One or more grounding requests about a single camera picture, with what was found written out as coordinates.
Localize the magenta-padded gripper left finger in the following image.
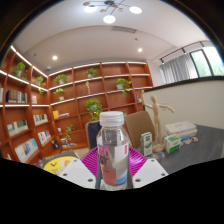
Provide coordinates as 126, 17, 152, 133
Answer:
58, 148, 101, 190

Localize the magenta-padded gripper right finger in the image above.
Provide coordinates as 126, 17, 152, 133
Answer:
126, 147, 169, 190

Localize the clear plastic water bottle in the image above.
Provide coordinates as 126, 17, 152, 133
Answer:
96, 110, 130, 191

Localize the green and white carton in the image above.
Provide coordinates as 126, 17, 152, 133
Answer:
139, 131, 154, 157

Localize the green and white box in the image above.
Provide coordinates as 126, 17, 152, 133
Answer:
163, 134, 182, 154

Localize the black office chair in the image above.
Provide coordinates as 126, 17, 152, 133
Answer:
84, 119, 103, 151

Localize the tan chair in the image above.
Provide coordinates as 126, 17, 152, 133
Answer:
123, 110, 156, 149

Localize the stack of white boxes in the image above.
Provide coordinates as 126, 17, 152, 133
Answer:
164, 120, 198, 141

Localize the wooden artist mannequin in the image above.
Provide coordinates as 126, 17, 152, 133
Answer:
140, 89, 176, 154

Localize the wooden shelf unit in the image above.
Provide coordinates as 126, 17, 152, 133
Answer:
0, 44, 154, 166

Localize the grey curtain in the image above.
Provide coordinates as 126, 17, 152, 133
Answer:
159, 53, 200, 84

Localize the window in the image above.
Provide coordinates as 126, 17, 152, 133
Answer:
189, 46, 224, 78

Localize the ceiling air vent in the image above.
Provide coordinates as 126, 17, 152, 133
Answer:
109, 25, 138, 34

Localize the branched ceiling lamp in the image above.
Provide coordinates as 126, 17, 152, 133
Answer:
82, 0, 143, 25

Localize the black ceiling track rail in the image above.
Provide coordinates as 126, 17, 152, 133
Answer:
159, 40, 214, 65

